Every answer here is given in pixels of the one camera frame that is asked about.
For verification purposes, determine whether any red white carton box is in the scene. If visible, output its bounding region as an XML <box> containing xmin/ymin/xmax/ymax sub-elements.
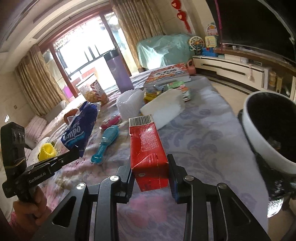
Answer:
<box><xmin>128</xmin><ymin>115</ymin><xmax>169</xmax><ymax>192</ymax></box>

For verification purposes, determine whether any left hand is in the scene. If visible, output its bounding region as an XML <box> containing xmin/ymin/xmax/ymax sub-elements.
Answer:
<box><xmin>13</xmin><ymin>186</ymin><xmax>52</xmax><ymax>230</ymax></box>

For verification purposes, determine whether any yellow ridged cup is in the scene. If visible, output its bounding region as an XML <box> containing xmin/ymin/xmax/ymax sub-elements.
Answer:
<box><xmin>38</xmin><ymin>143</ymin><xmax>57</xmax><ymax>162</ymax></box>

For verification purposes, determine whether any blue snack bag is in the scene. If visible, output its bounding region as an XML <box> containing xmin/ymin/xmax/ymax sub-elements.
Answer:
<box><xmin>61</xmin><ymin>101</ymin><xmax>100</xmax><ymax>157</ymax></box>

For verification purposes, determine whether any teal hair brush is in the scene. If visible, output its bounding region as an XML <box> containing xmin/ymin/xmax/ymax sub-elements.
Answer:
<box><xmin>91</xmin><ymin>125</ymin><xmax>119</xmax><ymax>165</ymax></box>

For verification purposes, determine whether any pink candy wrapper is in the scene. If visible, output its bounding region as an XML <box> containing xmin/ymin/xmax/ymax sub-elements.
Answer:
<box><xmin>100</xmin><ymin>114</ymin><xmax>121</xmax><ymax>130</ymax></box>

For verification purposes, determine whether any clear snack jar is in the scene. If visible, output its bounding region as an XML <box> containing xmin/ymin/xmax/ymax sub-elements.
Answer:
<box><xmin>76</xmin><ymin>75</ymin><xmax>109</xmax><ymax>105</ymax></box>

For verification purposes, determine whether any white plastic cup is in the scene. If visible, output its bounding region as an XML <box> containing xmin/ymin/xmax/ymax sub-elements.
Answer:
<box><xmin>116</xmin><ymin>89</ymin><xmax>144</xmax><ymax>121</ymax></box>

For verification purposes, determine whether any white foam block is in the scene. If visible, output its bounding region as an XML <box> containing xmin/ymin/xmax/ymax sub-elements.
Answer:
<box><xmin>140</xmin><ymin>89</ymin><xmax>185</xmax><ymax>130</ymax></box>

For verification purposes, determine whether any yellow snack wrapper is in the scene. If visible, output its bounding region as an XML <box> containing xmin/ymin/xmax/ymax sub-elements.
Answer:
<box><xmin>143</xmin><ymin>90</ymin><xmax>163</xmax><ymax>104</ymax></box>

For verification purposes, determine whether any green small carton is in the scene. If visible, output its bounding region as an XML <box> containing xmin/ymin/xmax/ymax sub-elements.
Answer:
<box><xmin>167</xmin><ymin>81</ymin><xmax>191</xmax><ymax>102</ymax></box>

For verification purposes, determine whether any purple thermos bottle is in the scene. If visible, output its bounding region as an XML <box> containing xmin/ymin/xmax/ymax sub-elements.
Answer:
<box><xmin>104</xmin><ymin>49</ymin><xmax>134</xmax><ymax>93</ymax></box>

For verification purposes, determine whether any red children's book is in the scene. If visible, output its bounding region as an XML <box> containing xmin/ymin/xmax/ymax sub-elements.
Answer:
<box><xmin>144</xmin><ymin>63</ymin><xmax>191</xmax><ymax>88</ymax></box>

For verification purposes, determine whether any pink watering can toy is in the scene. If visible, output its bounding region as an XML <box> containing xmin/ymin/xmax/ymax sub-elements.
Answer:
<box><xmin>186</xmin><ymin>59</ymin><xmax>197</xmax><ymax>75</ymax></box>

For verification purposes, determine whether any teal covered armchair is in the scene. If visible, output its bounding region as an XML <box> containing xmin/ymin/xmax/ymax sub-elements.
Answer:
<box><xmin>137</xmin><ymin>34</ymin><xmax>195</xmax><ymax>70</ymax></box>

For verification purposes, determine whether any white tv cabinet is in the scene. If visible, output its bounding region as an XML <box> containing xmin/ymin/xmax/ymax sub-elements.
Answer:
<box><xmin>193</xmin><ymin>47</ymin><xmax>295</xmax><ymax>101</ymax></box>

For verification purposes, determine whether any ferris wheel toy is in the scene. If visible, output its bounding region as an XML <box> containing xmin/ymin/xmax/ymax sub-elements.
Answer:
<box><xmin>188</xmin><ymin>36</ymin><xmax>205</xmax><ymax>52</ymax></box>

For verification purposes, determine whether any beige curtain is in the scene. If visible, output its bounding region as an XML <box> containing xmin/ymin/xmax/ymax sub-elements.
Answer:
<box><xmin>15</xmin><ymin>1</ymin><xmax>165</xmax><ymax>116</ymax></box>

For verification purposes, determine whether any black flat television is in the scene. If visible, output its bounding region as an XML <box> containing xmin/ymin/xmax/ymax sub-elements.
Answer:
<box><xmin>207</xmin><ymin>0</ymin><xmax>295</xmax><ymax>64</ymax></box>

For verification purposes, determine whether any red heart wall hanging left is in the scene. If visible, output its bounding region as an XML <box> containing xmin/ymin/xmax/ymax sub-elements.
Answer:
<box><xmin>171</xmin><ymin>0</ymin><xmax>192</xmax><ymax>34</ymax></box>

